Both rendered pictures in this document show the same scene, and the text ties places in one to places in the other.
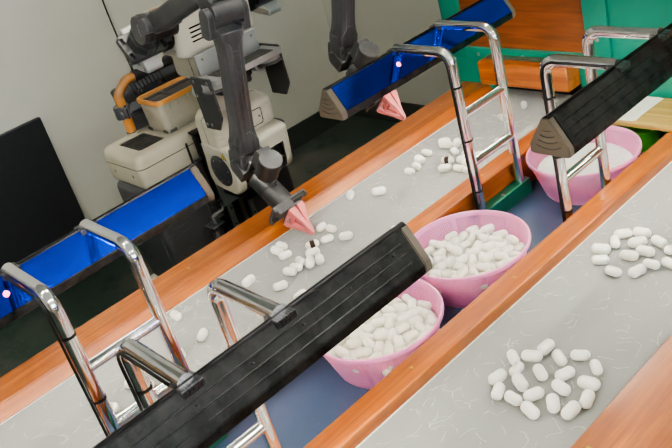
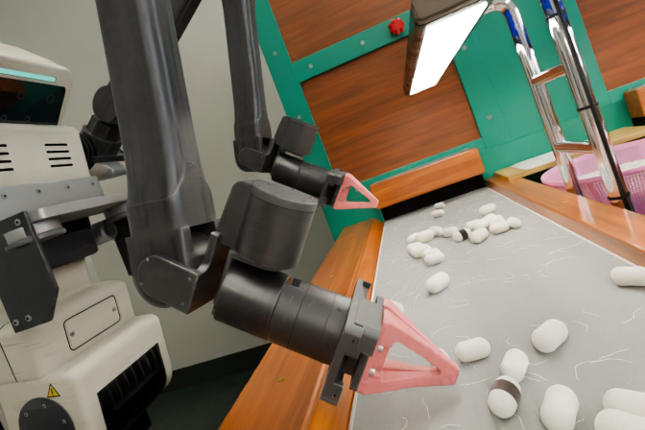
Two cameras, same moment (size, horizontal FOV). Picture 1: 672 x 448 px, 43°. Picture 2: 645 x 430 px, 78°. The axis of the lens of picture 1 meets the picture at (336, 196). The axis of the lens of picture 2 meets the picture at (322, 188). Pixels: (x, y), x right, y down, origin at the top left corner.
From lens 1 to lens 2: 177 cm
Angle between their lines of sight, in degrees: 46
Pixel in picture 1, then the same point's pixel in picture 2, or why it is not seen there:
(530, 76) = (437, 174)
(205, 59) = (11, 198)
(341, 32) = (256, 114)
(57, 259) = not seen: outside the picture
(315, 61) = not seen: hidden behind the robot
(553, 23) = (435, 124)
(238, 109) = (164, 87)
